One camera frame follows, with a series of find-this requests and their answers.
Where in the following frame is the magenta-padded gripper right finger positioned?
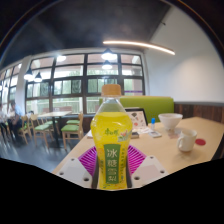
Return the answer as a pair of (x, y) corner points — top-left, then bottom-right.
(125, 144), (169, 190)

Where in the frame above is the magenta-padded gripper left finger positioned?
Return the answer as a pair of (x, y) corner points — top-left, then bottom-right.
(57, 145), (101, 190)

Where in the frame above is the yellow drink bottle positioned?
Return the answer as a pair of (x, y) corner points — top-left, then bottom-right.
(90, 83), (134, 191)

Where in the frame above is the small white flat device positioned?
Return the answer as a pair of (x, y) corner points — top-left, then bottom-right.
(148, 130), (163, 139)

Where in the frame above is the printed leaflet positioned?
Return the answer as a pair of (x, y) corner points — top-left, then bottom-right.
(133, 125), (154, 135)

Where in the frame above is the group of wooden chairs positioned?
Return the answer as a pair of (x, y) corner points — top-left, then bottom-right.
(18, 111), (85, 149)

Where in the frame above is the small blue-capped bottle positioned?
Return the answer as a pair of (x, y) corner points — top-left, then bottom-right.
(150, 117), (157, 132)

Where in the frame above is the white ceramic mug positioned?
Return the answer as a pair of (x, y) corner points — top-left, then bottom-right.
(176, 128), (198, 153)

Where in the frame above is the black-framed picture stand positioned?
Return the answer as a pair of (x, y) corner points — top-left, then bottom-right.
(124, 107), (149, 129)

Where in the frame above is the white bowl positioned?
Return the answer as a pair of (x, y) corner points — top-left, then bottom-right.
(157, 112), (184, 132)

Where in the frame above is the flat round red coaster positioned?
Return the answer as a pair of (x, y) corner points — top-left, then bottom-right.
(194, 138), (207, 146)

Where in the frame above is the wooden dining table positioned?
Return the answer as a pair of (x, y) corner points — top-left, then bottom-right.
(37, 110), (73, 148)

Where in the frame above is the green upholstered bench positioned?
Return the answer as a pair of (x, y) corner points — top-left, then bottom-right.
(98, 95), (175, 124)

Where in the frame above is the person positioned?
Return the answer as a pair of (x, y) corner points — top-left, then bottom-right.
(7, 100), (25, 141)

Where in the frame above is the large black-framed window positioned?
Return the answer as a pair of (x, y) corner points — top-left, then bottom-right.
(24, 52), (146, 116)

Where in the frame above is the group of black pendant lamps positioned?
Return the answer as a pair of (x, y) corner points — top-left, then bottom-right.
(23, 48), (115, 83)

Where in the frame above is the curved ceiling light strip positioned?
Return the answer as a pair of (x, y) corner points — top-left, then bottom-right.
(102, 40), (176, 56)

